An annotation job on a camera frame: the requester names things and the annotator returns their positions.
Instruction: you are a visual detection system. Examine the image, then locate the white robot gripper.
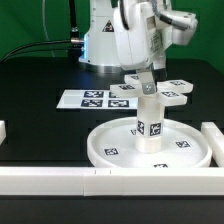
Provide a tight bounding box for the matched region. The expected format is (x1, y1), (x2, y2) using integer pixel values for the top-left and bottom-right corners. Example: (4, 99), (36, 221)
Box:
(113, 0), (172, 95)

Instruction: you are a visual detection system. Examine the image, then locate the white cross-shaped table base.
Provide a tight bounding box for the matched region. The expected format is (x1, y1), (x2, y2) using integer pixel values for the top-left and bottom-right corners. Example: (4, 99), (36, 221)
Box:
(110, 74), (193, 106)

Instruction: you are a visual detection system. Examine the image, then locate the white round table top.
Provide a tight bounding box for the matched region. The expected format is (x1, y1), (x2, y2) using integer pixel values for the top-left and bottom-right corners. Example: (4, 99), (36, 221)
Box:
(87, 117), (212, 168)

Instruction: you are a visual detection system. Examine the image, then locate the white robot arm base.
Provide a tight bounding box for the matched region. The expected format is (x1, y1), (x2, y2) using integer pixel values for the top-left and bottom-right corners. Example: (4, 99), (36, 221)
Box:
(79, 0), (122, 73)

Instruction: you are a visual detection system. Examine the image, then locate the white marker sheet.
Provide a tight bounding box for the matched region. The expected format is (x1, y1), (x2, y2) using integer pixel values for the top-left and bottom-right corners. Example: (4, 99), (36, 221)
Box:
(57, 90), (137, 110)

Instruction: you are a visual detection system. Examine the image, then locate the white right fence bar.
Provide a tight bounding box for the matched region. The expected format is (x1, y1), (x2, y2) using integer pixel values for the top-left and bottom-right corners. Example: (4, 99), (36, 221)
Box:
(201, 122), (224, 168)

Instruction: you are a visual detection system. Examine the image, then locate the white fence bar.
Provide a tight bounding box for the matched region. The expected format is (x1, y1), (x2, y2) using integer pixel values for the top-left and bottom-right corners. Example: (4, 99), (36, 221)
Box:
(201, 122), (224, 168)
(0, 120), (6, 145)
(0, 167), (224, 196)

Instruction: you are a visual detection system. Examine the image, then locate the white front fence bar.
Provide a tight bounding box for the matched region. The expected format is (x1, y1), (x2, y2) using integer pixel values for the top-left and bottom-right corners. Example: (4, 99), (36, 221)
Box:
(0, 167), (224, 196)

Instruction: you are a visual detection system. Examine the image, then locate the white left fence bar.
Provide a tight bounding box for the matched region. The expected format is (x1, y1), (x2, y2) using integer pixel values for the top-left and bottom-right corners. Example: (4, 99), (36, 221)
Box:
(0, 120), (6, 145)

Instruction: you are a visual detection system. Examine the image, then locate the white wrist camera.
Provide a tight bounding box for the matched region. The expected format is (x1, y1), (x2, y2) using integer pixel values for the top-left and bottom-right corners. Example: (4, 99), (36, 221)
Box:
(159, 10), (198, 46)

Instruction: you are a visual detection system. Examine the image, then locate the black vertical cable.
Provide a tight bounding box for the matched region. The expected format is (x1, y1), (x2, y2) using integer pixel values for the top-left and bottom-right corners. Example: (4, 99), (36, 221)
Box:
(68, 0), (80, 39)

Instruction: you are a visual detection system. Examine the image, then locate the white thin cable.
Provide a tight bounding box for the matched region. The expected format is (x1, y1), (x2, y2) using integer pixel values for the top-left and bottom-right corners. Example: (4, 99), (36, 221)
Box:
(41, 0), (56, 58)

